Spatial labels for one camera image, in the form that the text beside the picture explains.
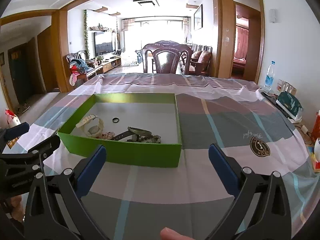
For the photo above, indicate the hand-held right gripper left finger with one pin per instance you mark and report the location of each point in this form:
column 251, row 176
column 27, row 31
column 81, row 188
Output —
column 91, row 170

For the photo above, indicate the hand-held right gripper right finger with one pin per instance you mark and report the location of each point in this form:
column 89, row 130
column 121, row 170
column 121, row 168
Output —
column 223, row 170

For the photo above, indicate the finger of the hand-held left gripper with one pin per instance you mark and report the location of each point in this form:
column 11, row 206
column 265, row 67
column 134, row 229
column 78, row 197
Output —
column 17, row 130
column 48, row 145

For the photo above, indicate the green cardboard box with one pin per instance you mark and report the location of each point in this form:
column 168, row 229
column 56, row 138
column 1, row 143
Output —
column 140, row 155

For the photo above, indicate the silver bangle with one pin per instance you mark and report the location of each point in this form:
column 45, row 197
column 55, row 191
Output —
column 140, row 130

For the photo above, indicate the person's left hand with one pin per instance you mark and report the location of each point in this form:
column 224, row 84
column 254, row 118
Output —
column 17, row 207

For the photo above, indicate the person's right hand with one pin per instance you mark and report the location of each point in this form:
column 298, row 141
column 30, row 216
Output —
column 175, row 235

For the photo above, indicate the red white paper bag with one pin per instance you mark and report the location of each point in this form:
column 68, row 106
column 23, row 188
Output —
column 12, row 118

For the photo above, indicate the white wristwatch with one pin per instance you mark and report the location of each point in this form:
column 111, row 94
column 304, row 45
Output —
column 100, row 126

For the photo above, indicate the wooden bench with clothes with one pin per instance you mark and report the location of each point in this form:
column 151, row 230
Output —
column 80, row 66

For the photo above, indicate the white power strip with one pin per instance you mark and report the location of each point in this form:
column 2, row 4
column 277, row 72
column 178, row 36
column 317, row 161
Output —
column 304, row 129

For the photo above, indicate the teal gift bag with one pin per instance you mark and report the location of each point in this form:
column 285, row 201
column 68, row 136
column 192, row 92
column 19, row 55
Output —
column 290, row 103

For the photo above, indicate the wooden television cabinet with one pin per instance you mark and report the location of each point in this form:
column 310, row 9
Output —
column 110, row 65

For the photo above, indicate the clear plastic water bottle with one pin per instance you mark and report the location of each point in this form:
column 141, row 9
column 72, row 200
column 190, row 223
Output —
column 269, row 80

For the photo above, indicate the small upright boxes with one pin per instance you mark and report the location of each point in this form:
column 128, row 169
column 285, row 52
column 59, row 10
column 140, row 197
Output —
column 286, row 87

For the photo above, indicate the wooden sofa with cushions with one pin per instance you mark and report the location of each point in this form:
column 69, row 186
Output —
column 200, row 60

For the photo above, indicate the flat screen television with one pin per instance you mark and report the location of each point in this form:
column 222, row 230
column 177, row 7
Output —
column 103, row 42

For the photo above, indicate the green vine garland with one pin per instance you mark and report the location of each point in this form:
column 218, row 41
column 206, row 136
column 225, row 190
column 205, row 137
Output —
column 86, row 32

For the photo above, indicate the dark carved wooden chair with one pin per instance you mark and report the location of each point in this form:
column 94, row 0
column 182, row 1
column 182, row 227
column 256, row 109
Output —
column 166, row 60

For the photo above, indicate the pink curtain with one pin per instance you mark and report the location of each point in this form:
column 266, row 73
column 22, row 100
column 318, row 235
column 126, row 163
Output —
column 240, row 42

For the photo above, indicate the black ceiling light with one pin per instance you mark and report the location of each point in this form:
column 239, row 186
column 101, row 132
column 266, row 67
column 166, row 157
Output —
column 146, row 2

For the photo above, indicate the framed wall picture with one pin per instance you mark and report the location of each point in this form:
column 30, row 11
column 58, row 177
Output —
column 198, row 17

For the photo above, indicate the white wall box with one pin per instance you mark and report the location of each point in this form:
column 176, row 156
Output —
column 272, row 15

